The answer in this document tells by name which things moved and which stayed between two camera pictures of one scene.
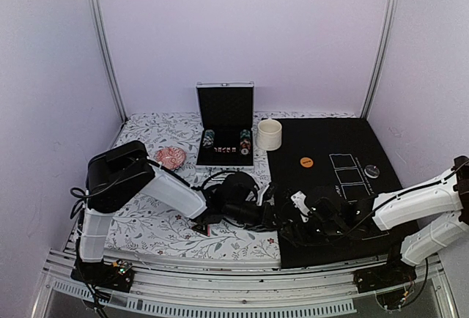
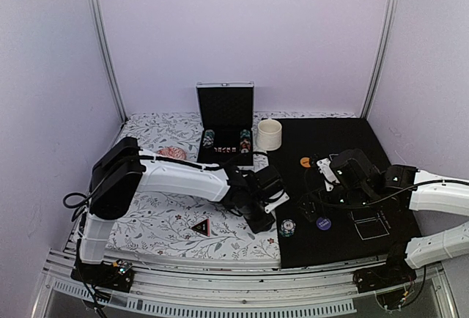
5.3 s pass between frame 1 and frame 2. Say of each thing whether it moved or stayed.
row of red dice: stayed
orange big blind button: stayed
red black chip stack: stayed
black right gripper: moved
